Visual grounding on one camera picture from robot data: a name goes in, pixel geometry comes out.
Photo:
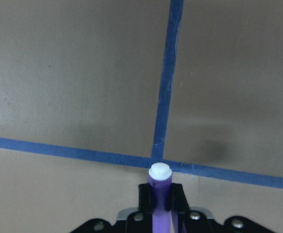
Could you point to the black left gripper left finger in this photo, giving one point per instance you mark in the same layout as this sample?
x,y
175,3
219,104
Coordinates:
x,y
145,198

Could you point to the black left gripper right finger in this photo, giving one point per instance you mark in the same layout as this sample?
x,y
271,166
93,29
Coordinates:
x,y
179,203

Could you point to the purple pen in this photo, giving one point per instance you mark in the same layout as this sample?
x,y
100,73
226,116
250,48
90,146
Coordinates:
x,y
160,180

